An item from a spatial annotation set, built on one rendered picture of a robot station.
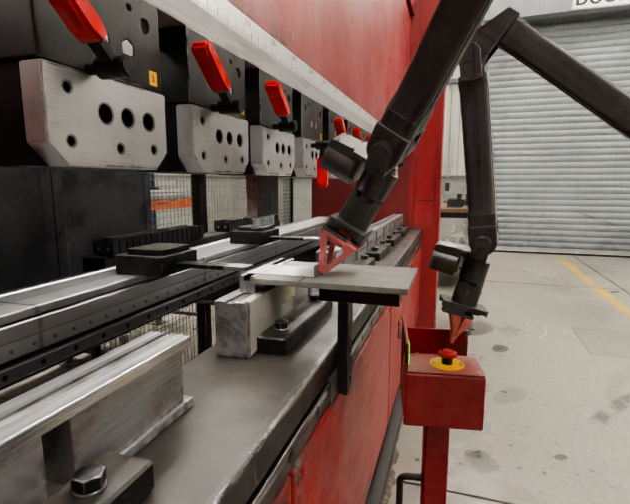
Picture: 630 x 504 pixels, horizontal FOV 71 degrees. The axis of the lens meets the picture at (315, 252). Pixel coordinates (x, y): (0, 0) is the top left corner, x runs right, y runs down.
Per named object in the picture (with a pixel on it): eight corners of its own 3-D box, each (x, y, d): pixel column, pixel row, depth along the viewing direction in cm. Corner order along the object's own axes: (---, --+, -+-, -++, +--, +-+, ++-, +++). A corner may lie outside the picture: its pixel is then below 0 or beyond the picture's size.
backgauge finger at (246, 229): (313, 247, 124) (313, 229, 123) (229, 243, 131) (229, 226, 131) (325, 242, 135) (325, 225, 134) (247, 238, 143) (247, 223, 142)
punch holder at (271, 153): (263, 174, 72) (261, 67, 69) (216, 175, 74) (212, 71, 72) (294, 176, 86) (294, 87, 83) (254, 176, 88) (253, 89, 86)
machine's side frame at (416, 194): (433, 359, 296) (449, -13, 261) (311, 345, 321) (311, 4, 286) (434, 346, 319) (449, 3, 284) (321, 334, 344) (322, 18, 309)
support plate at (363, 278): (407, 295, 69) (408, 289, 68) (252, 283, 76) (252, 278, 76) (417, 273, 86) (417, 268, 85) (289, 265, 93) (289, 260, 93)
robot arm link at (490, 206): (484, 37, 83) (488, 45, 93) (452, 44, 86) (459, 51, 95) (497, 257, 93) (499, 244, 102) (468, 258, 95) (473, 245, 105)
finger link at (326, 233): (300, 264, 76) (327, 217, 73) (313, 257, 83) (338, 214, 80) (334, 285, 75) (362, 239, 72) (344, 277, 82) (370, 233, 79)
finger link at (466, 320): (429, 331, 108) (440, 295, 106) (458, 339, 107) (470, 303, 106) (432, 341, 101) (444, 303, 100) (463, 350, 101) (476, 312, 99)
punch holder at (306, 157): (303, 176, 91) (302, 92, 88) (264, 176, 93) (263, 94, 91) (323, 177, 105) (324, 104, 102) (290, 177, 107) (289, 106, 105)
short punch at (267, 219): (257, 229, 79) (256, 175, 78) (247, 229, 80) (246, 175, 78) (278, 224, 88) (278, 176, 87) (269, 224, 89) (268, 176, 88)
